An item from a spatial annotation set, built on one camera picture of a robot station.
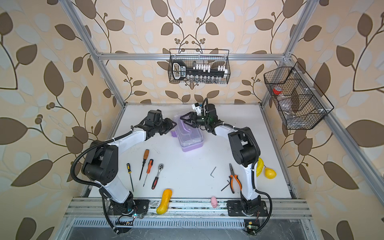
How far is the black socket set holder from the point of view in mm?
828

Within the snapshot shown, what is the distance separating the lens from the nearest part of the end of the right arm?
2.56 ft

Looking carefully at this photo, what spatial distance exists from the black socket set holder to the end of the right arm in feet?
0.60
